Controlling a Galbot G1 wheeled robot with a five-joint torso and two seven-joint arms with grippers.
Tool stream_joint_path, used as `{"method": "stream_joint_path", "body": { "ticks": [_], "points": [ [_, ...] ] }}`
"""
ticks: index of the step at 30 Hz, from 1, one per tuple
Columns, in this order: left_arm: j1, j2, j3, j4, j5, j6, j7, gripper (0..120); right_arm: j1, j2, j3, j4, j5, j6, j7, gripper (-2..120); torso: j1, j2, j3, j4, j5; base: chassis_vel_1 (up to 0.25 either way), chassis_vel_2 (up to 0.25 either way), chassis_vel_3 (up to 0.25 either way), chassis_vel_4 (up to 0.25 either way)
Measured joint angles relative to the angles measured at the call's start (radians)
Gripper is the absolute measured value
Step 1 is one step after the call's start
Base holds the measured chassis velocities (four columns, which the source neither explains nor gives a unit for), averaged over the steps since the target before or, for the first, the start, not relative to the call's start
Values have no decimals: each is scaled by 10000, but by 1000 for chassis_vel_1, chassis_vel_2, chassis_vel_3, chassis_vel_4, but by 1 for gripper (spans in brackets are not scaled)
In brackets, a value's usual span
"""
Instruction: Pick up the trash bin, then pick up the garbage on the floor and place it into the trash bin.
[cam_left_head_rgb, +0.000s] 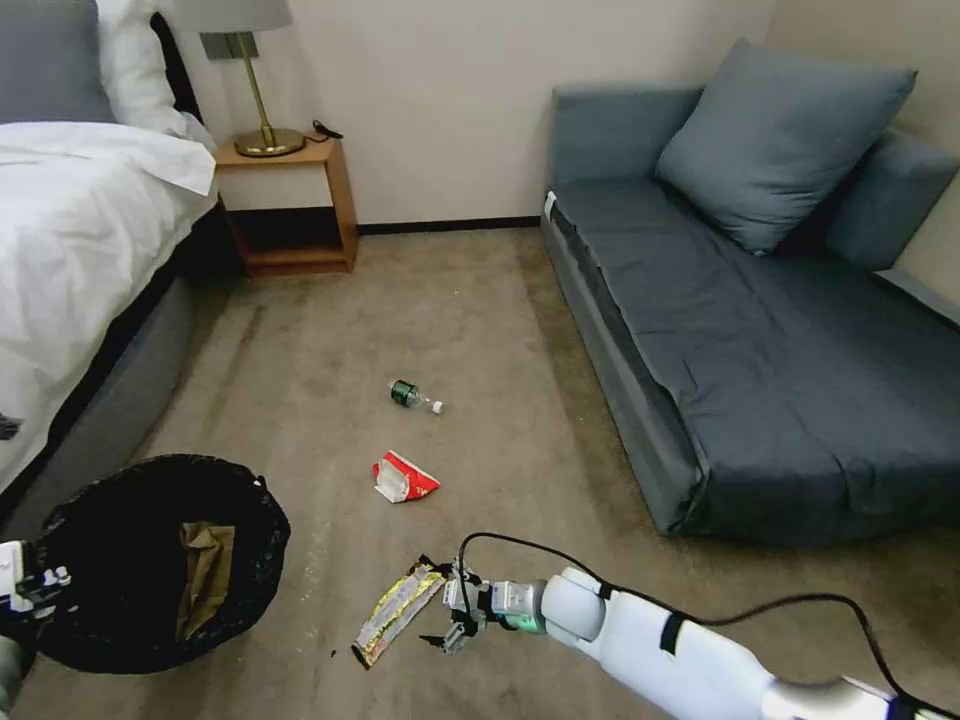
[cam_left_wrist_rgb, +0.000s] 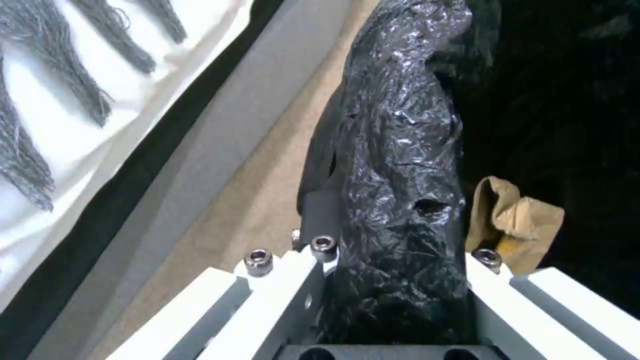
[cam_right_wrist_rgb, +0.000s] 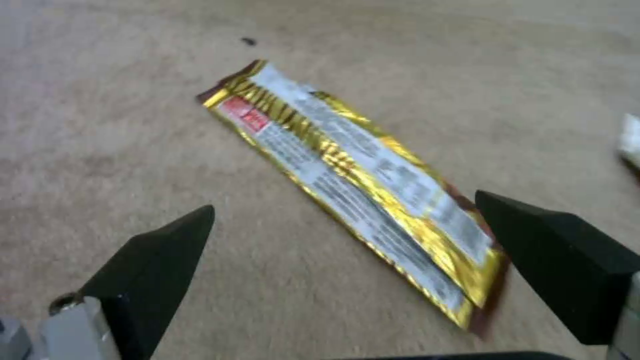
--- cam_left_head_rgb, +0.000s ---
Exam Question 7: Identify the black lined trash bin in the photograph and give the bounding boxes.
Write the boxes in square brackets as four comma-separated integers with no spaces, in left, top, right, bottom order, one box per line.
[31,452,292,675]

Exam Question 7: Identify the yellow silver snack wrapper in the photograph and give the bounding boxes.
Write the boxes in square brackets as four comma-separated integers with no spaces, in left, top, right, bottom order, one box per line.
[351,555,450,671]

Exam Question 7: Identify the red white paper carton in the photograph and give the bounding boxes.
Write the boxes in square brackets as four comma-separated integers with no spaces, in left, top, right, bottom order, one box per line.
[371,449,441,506]

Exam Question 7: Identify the brown crumpled paper bag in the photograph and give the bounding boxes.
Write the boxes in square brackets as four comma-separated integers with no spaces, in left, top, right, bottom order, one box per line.
[174,521,237,642]

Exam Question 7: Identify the crushed green plastic bottle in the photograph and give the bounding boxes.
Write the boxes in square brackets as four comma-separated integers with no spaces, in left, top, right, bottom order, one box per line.
[387,379,447,416]

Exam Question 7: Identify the grey upholstered bed base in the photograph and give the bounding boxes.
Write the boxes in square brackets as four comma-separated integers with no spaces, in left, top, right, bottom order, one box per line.
[0,202,226,526]

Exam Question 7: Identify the white bed duvet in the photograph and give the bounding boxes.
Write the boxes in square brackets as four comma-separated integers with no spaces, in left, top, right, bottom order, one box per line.
[0,121,219,493]

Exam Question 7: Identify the blue grey sofa bed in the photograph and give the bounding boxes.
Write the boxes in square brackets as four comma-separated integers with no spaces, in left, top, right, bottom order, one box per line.
[539,83,960,547]

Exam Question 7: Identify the wooden nightstand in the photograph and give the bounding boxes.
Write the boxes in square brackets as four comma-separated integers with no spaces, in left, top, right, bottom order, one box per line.
[212,137,360,279]

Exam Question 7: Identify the grey bed pillow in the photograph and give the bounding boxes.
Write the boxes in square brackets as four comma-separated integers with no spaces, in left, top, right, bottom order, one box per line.
[0,0,118,127]

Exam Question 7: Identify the brass table lamp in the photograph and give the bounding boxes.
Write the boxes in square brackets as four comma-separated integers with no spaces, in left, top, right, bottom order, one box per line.
[170,0,307,159]

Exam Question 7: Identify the white bed pillow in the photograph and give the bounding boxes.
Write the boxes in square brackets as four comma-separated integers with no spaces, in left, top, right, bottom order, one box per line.
[95,0,219,154]

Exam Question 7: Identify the black headboard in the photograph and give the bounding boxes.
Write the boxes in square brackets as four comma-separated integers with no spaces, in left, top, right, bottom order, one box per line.
[149,11,207,125]

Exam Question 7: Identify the large square blue cushion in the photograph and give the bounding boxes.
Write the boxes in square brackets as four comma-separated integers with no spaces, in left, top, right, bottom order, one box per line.
[653,38,919,258]

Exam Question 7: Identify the blue bolster cushion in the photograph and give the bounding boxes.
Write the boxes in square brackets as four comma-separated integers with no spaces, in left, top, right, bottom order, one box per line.
[823,130,960,273]

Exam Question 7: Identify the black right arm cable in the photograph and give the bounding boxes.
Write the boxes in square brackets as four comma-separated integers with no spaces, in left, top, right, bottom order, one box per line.
[455,532,960,718]

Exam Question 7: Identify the grey wall switch plate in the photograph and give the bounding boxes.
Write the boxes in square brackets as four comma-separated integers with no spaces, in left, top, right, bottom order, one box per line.
[200,31,260,62]

